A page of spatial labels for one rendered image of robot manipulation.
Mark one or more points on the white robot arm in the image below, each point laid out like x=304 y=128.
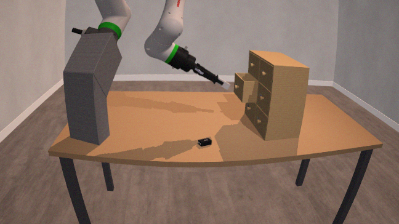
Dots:
x=116 y=14

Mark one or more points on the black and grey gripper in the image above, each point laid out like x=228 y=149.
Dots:
x=198 y=69

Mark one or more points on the small tan wooden chest of drawers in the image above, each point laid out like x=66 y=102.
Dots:
x=288 y=95

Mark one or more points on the brown drawer front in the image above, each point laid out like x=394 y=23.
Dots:
x=246 y=87
x=263 y=99
x=266 y=74
x=261 y=121
x=250 y=111
x=254 y=62

